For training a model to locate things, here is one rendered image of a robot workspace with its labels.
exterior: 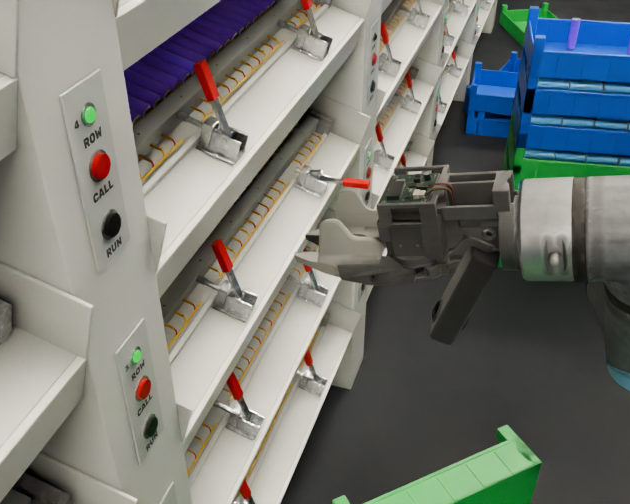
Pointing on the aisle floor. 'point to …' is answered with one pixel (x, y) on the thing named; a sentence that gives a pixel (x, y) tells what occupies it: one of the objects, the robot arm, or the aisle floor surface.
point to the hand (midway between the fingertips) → (314, 252)
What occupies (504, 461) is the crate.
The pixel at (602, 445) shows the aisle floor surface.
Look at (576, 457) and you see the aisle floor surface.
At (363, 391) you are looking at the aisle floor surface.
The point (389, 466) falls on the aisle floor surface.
